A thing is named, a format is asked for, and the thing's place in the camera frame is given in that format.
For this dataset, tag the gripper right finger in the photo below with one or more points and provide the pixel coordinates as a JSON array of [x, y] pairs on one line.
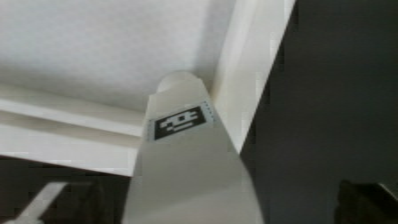
[[366, 203]]

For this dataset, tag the white leg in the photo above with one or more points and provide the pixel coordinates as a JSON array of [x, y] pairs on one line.
[[190, 187]]

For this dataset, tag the white desk top tray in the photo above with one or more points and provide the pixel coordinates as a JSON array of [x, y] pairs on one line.
[[87, 52]]

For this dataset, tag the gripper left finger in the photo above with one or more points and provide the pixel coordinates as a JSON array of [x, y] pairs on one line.
[[66, 202]]

